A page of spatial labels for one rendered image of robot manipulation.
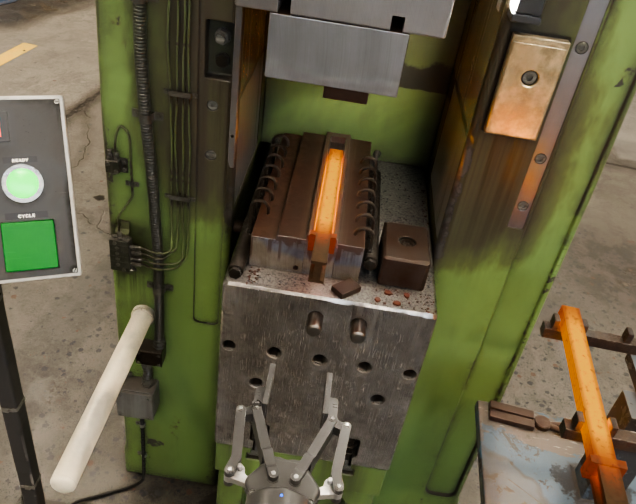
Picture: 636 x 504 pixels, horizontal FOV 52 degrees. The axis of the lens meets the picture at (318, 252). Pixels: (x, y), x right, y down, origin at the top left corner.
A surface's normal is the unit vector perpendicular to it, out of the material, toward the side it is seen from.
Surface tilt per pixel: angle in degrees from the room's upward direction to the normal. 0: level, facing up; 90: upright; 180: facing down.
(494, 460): 0
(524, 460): 0
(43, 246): 60
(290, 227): 0
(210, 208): 90
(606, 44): 90
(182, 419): 90
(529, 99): 90
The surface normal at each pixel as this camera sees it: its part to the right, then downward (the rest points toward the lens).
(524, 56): -0.10, 0.58
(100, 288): 0.13, -0.80
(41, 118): 0.35, 0.11
